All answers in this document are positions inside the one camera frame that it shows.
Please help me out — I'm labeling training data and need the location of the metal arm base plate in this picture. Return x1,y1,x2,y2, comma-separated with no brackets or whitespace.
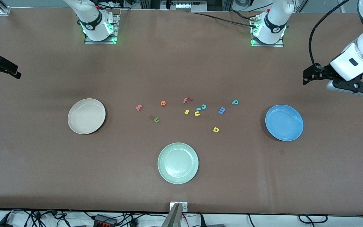
84,13,119,44
251,14,284,48

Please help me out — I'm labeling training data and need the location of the black looped floor cable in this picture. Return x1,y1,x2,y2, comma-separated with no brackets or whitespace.
297,214,329,225

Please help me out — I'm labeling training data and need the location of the orange black connector box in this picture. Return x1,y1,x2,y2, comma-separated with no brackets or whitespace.
94,214,118,227

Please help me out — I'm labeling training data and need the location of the blue plate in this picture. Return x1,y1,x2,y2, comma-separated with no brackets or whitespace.
265,104,304,142

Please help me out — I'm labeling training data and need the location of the pale green plate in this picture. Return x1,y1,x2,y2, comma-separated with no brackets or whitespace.
158,143,199,184

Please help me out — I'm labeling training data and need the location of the grey terminal block device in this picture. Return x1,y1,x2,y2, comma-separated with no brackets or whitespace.
169,0,207,12

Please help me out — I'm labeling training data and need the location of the beige brown plate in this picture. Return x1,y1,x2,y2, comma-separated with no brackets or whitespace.
67,98,106,135

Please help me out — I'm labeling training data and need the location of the long black table cable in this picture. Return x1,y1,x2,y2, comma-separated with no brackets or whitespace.
188,12,257,28

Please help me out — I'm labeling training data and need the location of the short black table cable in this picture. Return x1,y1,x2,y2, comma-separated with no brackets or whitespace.
229,9,254,21

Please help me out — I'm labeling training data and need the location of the aluminium camera pole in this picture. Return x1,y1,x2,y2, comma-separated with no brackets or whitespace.
161,203,182,227

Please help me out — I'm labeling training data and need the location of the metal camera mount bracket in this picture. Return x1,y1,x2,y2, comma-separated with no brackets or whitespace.
170,202,188,212

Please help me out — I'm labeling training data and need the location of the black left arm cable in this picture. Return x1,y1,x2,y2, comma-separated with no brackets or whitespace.
308,0,351,66

